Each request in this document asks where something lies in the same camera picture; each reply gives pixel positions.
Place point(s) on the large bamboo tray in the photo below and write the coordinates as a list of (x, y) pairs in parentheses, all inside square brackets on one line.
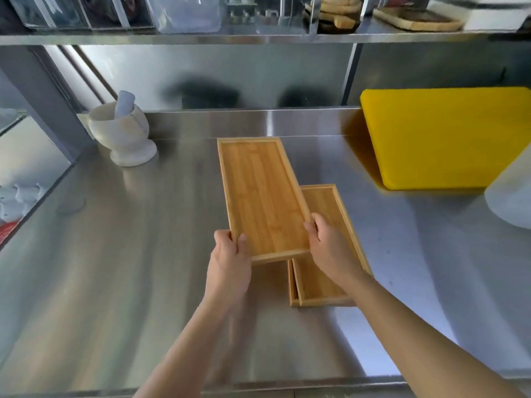
[(263, 194)]

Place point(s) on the red cloth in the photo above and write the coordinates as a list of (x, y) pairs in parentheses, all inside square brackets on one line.
[(9, 232)]

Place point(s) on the white marble pestle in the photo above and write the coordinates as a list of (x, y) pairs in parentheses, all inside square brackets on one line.
[(124, 103)]

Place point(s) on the white appliance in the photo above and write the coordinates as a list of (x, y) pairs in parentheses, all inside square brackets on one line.
[(485, 12)]

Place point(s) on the person's right thumb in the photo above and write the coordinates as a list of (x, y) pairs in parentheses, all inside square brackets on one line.
[(311, 232)]

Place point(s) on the white round container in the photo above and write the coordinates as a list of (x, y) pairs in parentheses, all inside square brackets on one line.
[(512, 194)]

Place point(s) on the white cups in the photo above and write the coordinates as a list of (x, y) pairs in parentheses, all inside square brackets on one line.
[(20, 201)]

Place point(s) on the dark bowl in bin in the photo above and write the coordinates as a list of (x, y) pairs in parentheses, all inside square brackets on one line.
[(110, 8)]

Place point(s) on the person's right forearm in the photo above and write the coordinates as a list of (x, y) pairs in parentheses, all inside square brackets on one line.
[(415, 339)]

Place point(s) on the white marble mortar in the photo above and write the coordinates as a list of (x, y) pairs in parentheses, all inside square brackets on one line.
[(122, 134)]

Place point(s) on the oval wooden tray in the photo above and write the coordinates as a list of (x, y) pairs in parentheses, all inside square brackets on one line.
[(417, 19)]

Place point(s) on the person's left thumb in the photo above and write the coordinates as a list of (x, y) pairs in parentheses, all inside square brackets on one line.
[(244, 247)]

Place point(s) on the yellow cutting board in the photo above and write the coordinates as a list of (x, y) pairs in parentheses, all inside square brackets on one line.
[(448, 136)]

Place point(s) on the stainless steel shelf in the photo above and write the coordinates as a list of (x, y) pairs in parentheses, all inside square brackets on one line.
[(249, 38)]

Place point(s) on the steel shelf post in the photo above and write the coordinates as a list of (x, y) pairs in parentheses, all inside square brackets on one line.
[(350, 74)]

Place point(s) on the clear plastic container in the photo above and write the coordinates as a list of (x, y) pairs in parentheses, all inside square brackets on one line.
[(184, 12)]

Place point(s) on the person's right hand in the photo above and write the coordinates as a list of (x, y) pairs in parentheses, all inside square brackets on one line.
[(334, 254)]

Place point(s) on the person's left hand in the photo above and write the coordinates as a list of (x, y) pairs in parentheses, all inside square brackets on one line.
[(226, 271)]

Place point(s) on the clear storage bin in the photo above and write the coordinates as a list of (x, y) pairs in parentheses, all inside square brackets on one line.
[(45, 10)]

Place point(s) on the stack of wooden plates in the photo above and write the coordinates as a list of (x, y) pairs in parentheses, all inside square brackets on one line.
[(336, 12)]

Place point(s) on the person's left forearm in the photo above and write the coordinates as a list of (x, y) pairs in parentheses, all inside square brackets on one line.
[(186, 348)]

